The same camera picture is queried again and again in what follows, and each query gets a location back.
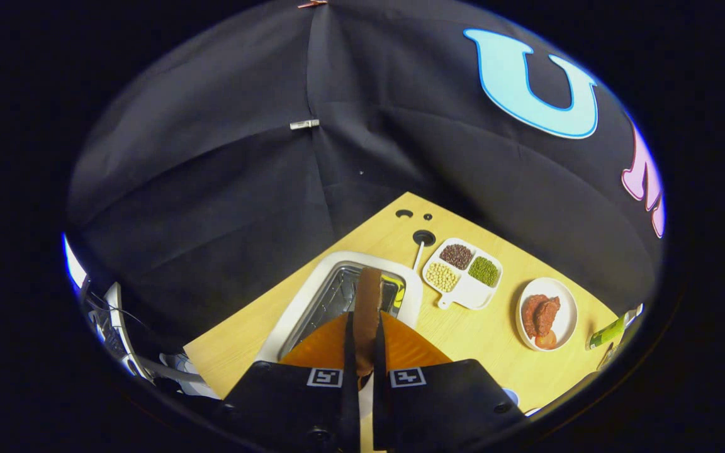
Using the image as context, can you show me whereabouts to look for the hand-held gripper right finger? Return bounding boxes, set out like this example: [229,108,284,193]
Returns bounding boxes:
[372,311,526,453]

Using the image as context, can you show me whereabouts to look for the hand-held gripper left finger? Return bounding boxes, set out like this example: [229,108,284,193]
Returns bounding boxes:
[219,311,362,453]

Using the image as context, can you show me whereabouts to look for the toasted bread slice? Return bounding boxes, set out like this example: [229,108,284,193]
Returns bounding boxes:
[352,267,383,391]

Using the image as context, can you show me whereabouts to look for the white toaster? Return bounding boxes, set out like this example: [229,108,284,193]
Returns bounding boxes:
[256,251,424,366]

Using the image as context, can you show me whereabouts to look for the white divided bean dish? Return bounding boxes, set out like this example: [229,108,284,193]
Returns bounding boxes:
[422,237,503,311]

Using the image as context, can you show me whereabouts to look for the brown meat patty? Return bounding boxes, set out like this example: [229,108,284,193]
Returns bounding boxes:
[532,297,561,337]
[522,294,542,337]

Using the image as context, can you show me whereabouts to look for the white round plate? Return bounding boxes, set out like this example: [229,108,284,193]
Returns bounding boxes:
[516,277,578,352]

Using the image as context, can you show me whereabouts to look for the black backdrop cloth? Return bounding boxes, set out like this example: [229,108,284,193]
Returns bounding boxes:
[67,0,666,353]

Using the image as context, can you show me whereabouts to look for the green label water bottle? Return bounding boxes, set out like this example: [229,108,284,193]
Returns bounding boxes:
[585,305,643,351]

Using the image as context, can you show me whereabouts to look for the lit computer monitor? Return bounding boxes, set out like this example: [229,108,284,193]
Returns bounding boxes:
[62,234,86,290]

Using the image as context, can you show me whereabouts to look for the white metal frame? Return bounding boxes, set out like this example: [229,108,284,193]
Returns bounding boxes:
[82,282,149,381]

